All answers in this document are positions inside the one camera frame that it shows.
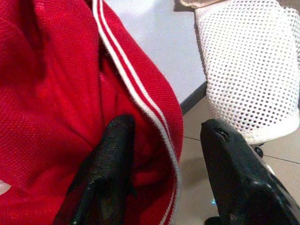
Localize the crumpled white shirt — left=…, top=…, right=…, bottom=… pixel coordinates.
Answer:
left=194, top=0, right=300, bottom=145

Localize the red polo shirt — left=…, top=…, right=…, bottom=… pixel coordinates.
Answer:
left=0, top=0, right=184, bottom=225

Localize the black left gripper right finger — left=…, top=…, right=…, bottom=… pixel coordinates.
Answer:
left=200, top=119, right=300, bottom=225

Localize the white table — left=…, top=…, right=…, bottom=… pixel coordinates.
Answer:
left=105, top=0, right=208, bottom=115

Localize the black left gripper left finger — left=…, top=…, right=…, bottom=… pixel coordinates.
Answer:
left=53, top=114, right=136, bottom=225

